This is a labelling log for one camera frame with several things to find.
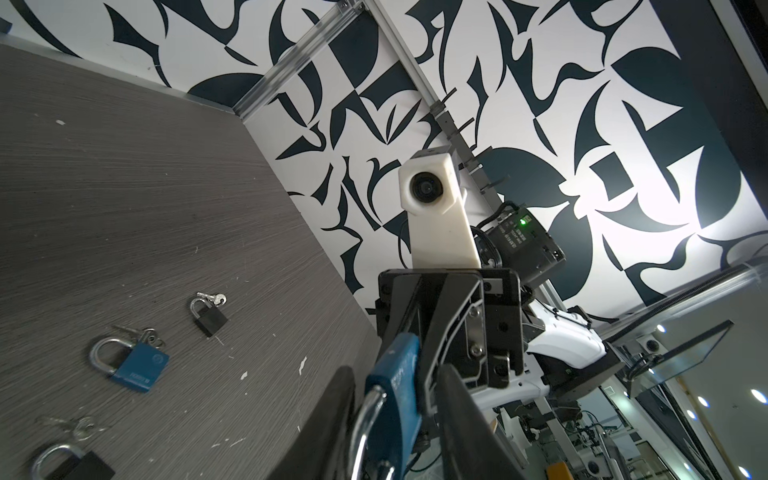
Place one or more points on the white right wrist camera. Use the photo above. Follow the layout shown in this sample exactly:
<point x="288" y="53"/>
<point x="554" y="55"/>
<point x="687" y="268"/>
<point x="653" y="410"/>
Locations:
<point x="439" y="230"/>

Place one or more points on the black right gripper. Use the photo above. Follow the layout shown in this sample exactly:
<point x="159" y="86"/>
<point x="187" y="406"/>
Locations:
<point x="468" y="318"/>

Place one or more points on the black padlock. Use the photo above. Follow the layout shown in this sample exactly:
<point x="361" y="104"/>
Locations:
<point x="68" y="461"/>

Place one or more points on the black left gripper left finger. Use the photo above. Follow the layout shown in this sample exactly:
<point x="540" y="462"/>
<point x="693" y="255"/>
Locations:
<point x="321" y="448"/>

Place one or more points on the grey wall hook rail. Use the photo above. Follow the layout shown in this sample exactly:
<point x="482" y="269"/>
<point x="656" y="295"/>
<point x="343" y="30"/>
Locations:
<point x="467" y="159"/>

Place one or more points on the small black padlock locked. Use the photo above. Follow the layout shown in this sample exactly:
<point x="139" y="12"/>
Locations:
<point x="206" y="316"/>

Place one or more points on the blue padlock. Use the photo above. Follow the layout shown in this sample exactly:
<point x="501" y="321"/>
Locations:
<point x="140" y="369"/>
<point x="388" y="421"/>

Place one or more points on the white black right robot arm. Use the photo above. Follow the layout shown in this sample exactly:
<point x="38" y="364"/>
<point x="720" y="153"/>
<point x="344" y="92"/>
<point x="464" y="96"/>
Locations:
<point x="565" y="357"/>

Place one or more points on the silver keys of blue padlock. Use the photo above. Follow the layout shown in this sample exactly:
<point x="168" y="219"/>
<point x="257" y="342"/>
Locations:
<point x="146" y="335"/>

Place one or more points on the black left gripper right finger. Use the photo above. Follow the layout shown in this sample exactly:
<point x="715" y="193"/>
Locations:
<point x="469" y="448"/>

